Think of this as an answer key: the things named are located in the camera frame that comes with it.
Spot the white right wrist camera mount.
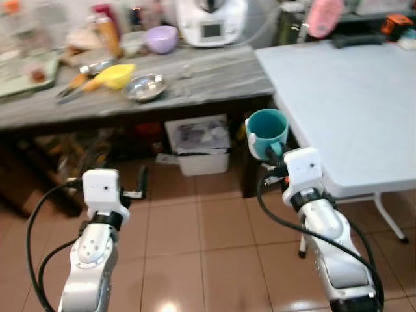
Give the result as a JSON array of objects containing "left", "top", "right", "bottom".
[{"left": 283, "top": 147, "right": 326, "bottom": 201}]

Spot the clear drinking glass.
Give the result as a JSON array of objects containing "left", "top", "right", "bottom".
[{"left": 178, "top": 63, "right": 194, "bottom": 96}]

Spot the teal cup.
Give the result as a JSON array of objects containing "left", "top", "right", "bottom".
[{"left": 245, "top": 109, "right": 289, "bottom": 162}]

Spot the pink rounded object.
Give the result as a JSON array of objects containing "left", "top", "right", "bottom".
[{"left": 306, "top": 0, "right": 345, "bottom": 39}]

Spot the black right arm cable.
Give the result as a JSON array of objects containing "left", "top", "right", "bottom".
[{"left": 257, "top": 170, "right": 385, "bottom": 309}]

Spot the orange and black device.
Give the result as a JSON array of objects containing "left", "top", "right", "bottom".
[{"left": 381, "top": 14, "right": 414, "bottom": 41}]

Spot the white kitchen machine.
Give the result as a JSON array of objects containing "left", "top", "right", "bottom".
[{"left": 175, "top": 0, "right": 249, "bottom": 48}]

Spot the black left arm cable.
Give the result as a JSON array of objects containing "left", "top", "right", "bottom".
[{"left": 26, "top": 182, "right": 85, "bottom": 312}]

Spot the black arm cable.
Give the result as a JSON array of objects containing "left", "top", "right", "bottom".
[
  {"left": 257, "top": 170, "right": 385, "bottom": 309},
  {"left": 26, "top": 182, "right": 85, "bottom": 312}
]

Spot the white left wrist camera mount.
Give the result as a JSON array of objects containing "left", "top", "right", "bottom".
[{"left": 82, "top": 168, "right": 131, "bottom": 223}]

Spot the purple bowl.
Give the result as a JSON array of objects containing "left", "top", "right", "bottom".
[{"left": 142, "top": 25, "right": 180, "bottom": 55}]

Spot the grey wood-grain counter table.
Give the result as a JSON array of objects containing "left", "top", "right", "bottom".
[{"left": 0, "top": 44, "right": 276, "bottom": 218}]

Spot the white folding table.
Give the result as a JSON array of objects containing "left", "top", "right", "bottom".
[{"left": 254, "top": 42, "right": 416, "bottom": 259}]

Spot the white storage bin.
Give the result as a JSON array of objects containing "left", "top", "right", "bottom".
[{"left": 164, "top": 114, "right": 232, "bottom": 177}]

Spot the flat black object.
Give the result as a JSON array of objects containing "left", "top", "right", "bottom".
[{"left": 331, "top": 32, "right": 388, "bottom": 50}]

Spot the orange sauce bottle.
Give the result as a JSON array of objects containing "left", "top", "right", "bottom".
[{"left": 94, "top": 14, "right": 124, "bottom": 59}]

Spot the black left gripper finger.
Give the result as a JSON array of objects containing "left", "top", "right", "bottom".
[{"left": 133, "top": 165, "right": 150, "bottom": 200}]

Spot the small steel bowl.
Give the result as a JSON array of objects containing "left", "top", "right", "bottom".
[{"left": 123, "top": 73, "right": 168, "bottom": 103}]

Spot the green rimmed tray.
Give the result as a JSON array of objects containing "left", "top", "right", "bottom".
[{"left": 0, "top": 54, "right": 62, "bottom": 101}]

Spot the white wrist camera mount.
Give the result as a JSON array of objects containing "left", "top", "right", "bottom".
[
  {"left": 82, "top": 168, "right": 131, "bottom": 223},
  {"left": 283, "top": 147, "right": 326, "bottom": 201}
]

